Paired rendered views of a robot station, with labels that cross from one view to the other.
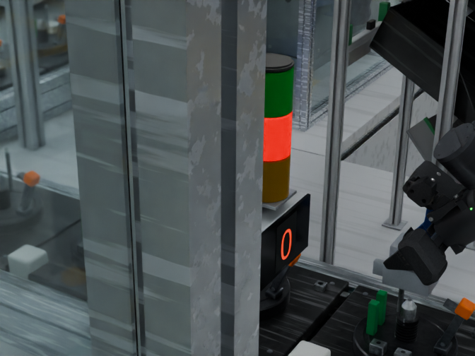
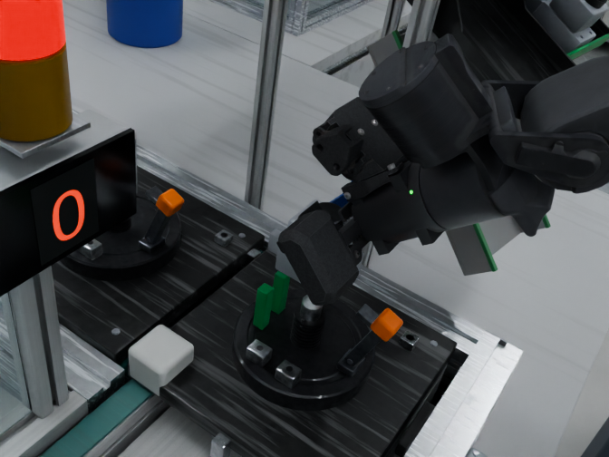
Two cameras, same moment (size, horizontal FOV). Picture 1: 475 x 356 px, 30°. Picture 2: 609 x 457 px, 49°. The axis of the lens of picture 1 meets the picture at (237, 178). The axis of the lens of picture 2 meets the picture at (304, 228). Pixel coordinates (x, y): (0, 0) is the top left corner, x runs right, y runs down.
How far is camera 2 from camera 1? 0.62 m
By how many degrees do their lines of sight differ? 13
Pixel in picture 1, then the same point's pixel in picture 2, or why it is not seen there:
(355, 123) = (354, 35)
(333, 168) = (265, 84)
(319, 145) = (307, 53)
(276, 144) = (11, 24)
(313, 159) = (295, 68)
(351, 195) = (324, 114)
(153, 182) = not seen: outside the picture
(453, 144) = (393, 77)
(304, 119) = (297, 23)
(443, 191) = (373, 153)
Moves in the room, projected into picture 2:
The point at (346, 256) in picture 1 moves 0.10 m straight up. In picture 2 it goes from (294, 189) to (302, 135)
